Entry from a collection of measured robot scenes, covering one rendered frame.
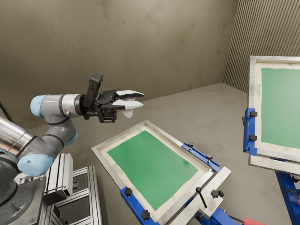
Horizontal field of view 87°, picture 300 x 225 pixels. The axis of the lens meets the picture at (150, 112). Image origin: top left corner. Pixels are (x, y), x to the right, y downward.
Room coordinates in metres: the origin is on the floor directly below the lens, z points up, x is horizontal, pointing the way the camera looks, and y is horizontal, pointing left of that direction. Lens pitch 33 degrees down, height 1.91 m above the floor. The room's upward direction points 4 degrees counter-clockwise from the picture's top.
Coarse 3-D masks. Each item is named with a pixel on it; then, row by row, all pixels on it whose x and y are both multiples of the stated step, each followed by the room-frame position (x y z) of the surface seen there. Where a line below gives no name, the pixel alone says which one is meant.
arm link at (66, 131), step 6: (66, 120) 0.46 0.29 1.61; (54, 126) 0.43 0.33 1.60; (60, 126) 0.44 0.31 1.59; (66, 126) 0.45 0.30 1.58; (72, 126) 0.47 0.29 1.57; (48, 132) 0.41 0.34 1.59; (54, 132) 0.41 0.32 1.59; (60, 132) 0.42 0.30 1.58; (66, 132) 0.43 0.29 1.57; (72, 132) 0.46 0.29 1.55; (60, 138) 0.40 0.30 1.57; (66, 138) 0.42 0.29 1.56; (72, 138) 0.45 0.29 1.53; (66, 144) 0.44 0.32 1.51
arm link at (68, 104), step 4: (64, 96) 0.46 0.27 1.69; (68, 96) 0.46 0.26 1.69; (72, 96) 0.46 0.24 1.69; (76, 96) 0.46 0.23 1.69; (64, 100) 0.45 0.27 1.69; (68, 100) 0.45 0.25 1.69; (72, 100) 0.44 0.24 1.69; (64, 104) 0.44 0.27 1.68; (68, 104) 0.44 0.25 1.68; (72, 104) 0.44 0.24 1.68; (64, 108) 0.43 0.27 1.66; (68, 108) 0.43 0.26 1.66; (72, 108) 0.43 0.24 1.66; (64, 112) 0.43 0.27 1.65; (68, 112) 0.43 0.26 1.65; (72, 112) 0.43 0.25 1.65; (76, 112) 0.43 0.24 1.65; (68, 116) 0.44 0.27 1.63; (72, 116) 0.44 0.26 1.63; (76, 116) 0.45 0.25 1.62
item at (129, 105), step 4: (120, 100) 0.43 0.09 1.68; (112, 104) 0.42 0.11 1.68; (116, 104) 0.42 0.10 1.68; (120, 104) 0.41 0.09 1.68; (124, 104) 0.41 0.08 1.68; (128, 104) 0.41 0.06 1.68; (132, 104) 0.41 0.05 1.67; (136, 104) 0.42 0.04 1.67; (140, 104) 0.42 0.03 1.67; (128, 108) 0.41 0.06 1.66; (132, 108) 0.41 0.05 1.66; (124, 112) 0.42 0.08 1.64; (128, 112) 0.42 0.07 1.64; (132, 112) 0.42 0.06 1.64; (128, 116) 0.42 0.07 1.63
